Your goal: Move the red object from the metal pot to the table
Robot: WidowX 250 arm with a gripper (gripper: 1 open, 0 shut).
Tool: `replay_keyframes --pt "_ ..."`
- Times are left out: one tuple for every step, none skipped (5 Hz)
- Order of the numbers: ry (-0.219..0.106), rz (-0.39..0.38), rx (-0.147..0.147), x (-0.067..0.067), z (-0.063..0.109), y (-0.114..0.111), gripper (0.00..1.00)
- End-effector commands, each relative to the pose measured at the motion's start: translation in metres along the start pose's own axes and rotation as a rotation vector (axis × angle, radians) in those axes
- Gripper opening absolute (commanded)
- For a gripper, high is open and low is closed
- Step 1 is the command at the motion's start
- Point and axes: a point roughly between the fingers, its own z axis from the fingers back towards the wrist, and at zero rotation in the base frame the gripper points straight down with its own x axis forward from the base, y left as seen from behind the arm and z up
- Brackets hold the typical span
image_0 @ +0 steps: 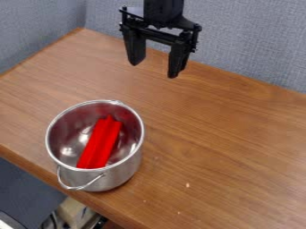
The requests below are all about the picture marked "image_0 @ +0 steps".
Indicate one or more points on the beige box under table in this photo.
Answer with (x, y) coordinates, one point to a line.
(75, 213)

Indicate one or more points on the metal pot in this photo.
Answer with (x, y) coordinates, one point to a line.
(67, 135)

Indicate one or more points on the red block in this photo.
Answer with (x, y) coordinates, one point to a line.
(100, 144)

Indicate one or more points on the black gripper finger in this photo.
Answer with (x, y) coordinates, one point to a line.
(135, 44)
(178, 57)

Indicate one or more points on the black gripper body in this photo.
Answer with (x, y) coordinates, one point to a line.
(159, 22)

